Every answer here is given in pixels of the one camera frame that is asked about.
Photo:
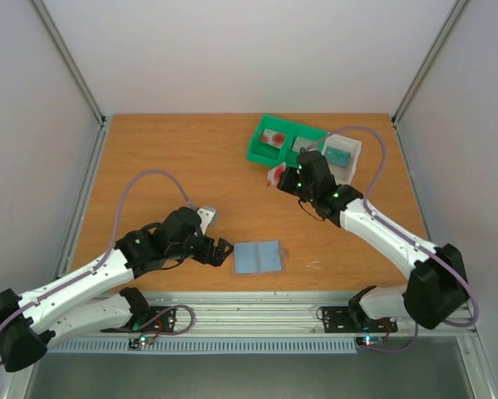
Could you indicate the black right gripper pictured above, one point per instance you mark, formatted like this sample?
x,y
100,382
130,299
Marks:
x,y
288,179

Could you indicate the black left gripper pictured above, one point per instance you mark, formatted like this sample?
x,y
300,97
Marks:
x,y
206,258

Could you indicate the white magnetic stripe card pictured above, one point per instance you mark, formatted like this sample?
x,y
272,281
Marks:
x,y
301,143

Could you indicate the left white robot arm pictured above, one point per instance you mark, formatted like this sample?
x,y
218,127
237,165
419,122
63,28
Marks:
x,y
36,320

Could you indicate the teal card in bin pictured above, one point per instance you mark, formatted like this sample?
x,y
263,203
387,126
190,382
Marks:
x,y
338,157

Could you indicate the green two-compartment bin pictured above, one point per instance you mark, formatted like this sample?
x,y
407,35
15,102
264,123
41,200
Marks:
x,y
264,154

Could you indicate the white plastic bin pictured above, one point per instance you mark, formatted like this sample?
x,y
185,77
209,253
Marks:
x,y
344,175

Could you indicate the left controller board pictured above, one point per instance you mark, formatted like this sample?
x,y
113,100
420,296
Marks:
x,y
142,342

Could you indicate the controller board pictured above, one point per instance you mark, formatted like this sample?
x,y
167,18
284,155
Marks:
x,y
369,341
142,342

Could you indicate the right controller board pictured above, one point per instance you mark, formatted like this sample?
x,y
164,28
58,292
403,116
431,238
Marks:
x,y
369,341

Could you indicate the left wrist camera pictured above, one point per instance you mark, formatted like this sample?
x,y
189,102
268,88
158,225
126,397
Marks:
x,y
208,216

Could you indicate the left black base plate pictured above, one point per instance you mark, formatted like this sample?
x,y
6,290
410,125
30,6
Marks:
x,y
164,323

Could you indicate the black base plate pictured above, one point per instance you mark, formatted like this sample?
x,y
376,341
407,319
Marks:
x,y
337,320
164,323

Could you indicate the aluminium front rail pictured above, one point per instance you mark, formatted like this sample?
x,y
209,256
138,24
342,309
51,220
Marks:
x,y
244,314

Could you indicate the grey slotted cable duct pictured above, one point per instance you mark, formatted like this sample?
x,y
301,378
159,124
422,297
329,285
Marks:
x,y
209,345

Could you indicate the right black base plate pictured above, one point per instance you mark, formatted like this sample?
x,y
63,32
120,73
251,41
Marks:
x,y
337,320

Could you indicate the right aluminium frame post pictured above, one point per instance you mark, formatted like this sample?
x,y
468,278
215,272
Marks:
x,y
443,35

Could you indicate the aluminium frame post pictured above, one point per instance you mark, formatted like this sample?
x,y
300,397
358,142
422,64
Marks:
x,y
443,35
57,38

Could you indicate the left aluminium frame post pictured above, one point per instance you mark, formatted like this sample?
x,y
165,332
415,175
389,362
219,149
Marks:
x,y
57,38

